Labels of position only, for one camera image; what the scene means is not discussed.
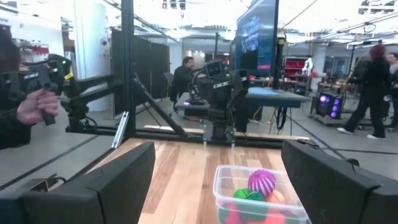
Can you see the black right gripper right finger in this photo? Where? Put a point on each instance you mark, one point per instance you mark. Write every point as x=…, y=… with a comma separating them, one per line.
x=335, y=193

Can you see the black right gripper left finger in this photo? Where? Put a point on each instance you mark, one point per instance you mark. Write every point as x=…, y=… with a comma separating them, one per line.
x=124, y=180

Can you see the green toy lime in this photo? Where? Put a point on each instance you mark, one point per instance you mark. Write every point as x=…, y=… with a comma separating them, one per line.
x=241, y=193

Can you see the red toy tomato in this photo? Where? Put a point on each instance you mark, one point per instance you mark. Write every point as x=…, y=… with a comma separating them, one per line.
x=231, y=216

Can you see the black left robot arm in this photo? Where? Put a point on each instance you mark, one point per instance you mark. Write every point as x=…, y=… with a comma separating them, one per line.
x=220, y=93

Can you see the clear plastic tupperware container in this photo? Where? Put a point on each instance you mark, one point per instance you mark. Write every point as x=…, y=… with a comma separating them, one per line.
x=224, y=177

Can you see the computer tower purple lights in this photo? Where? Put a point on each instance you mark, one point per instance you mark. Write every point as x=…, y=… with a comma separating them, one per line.
x=328, y=105

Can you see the black partition panel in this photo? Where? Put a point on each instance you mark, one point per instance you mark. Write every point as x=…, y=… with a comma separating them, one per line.
x=149, y=68

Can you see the person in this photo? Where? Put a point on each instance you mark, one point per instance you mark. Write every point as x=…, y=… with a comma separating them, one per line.
x=373, y=81
x=182, y=81
x=394, y=71
x=9, y=124

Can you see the person's hand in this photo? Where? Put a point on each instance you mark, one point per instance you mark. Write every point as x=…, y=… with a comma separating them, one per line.
x=34, y=107

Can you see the grey computer desk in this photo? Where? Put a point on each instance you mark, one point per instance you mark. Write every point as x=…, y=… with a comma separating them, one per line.
x=270, y=96

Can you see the red shelf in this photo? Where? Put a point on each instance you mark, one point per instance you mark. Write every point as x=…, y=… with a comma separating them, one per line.
x=293, y=67

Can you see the large computer monitor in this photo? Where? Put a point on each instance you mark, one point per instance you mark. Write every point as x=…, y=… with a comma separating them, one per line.
x=255, y=37

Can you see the silver metal bracket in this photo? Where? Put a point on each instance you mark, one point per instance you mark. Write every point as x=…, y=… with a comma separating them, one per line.
x=120, y=130

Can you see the black aluminium rig frame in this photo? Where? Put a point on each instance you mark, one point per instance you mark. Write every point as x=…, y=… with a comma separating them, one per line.
x=128, y=62

